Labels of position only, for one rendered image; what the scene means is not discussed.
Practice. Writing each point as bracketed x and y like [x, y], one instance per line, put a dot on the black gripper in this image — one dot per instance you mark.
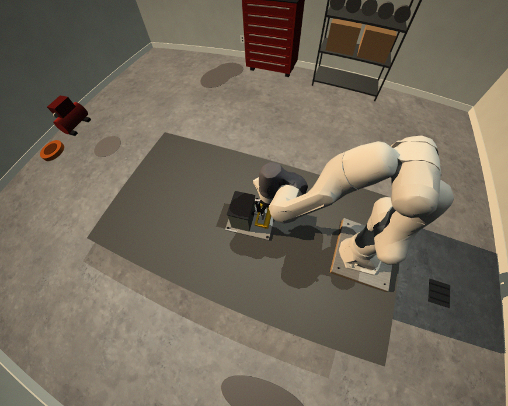
[262, 211]

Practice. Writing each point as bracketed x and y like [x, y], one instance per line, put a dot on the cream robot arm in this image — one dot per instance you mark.
[418, 197]

